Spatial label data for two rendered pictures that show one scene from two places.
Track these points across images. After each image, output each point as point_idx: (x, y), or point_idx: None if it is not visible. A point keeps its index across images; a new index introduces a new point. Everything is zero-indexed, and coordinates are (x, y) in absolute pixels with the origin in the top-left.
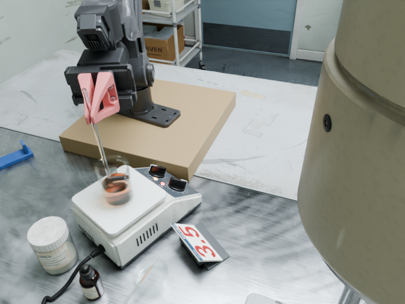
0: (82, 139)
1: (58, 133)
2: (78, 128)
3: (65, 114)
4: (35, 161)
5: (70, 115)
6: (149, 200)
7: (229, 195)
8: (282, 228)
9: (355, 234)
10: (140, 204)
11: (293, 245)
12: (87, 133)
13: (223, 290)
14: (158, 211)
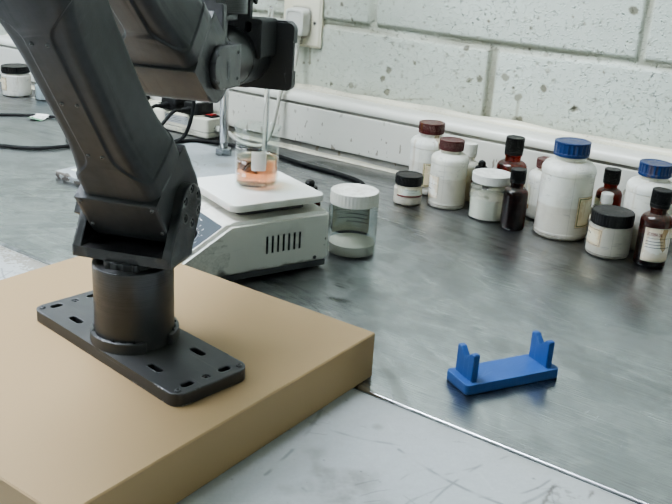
0: (312, 315)
1: (397, 425)
2: (324, 340)
3: (384, 491)
4: (437, 366)
5: (365, 481)
6: (217, 178)
7: (73, 256)
8: (44, 224)
9: None
10: (231, 177)
11: (52, 215)
12: (301, 323)
13: None
14: None
